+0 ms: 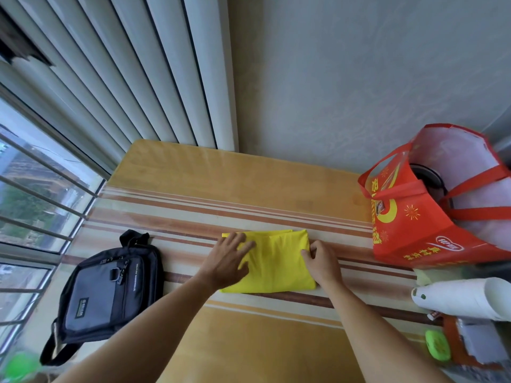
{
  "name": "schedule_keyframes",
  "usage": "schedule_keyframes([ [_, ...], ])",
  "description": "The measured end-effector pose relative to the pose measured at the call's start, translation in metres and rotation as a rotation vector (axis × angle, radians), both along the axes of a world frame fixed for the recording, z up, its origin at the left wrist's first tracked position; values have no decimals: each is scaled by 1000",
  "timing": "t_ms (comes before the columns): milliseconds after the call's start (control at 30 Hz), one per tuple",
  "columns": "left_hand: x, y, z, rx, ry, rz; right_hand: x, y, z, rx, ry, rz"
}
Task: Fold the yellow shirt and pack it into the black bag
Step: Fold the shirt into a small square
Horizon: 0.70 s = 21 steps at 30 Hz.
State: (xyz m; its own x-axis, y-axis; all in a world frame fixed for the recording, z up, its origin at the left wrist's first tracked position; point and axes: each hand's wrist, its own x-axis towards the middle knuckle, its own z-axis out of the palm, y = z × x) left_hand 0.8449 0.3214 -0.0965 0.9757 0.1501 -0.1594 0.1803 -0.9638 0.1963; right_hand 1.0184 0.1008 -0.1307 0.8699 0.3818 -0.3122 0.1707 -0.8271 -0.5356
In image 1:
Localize window with metal bars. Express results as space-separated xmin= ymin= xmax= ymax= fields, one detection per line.
xmin=0 ymin=85 xmax=106 ymax=363

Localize black round object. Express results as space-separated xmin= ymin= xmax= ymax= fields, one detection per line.
xmin=409 ymin=163 xmax=454 ymax=212

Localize yellow cloth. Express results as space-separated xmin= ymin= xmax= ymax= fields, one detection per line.
xmin=221 ymin=230 xmax=317 ymax=294

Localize person's right hand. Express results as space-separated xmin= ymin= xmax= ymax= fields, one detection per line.
xmin=300 ymin=240 xmax=345 ymax=293

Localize striped table cloth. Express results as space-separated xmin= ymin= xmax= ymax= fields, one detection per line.
xmin=60 ymin=185 xmax=444 ymax=339

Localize rolled white paper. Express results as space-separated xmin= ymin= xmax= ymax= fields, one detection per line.
xmin=411 ymin=277 xmax=511 ymax=322

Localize person's right forearm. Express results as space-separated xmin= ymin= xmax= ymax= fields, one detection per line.
xmin=327 ymin=280 xmax=454 ymax=383

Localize person's left forearm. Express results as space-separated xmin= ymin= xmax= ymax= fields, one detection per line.
xmin=52 ymin=274 xmax=221 ymax=383

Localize red printed tote bag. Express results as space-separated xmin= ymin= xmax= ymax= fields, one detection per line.
xmin=357 ymin=123 xmax=511 ymax=269

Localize green plastic object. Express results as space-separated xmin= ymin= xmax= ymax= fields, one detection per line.
xmin=0 ymin=351 xmax=42 ymax=383

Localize black grey shoulder bag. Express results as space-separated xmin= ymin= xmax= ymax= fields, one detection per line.
xmin=39 ymin=230 xmax=165 ymax=367

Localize person's left hand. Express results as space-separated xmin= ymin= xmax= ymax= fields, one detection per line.
xmin=196 ymin=232 xmax=256 ymax=292

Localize white vertical blinds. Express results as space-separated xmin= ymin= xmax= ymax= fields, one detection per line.
xmin=0 ymin=0 xmax=239 ymax=176

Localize green round disc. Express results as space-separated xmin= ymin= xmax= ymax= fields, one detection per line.
xmin=425 ymin=330 xmax=452 ymax=362

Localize orange grey box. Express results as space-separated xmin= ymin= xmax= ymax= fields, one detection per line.
xmin=441 ymin=315 xmax=505 ymax=371

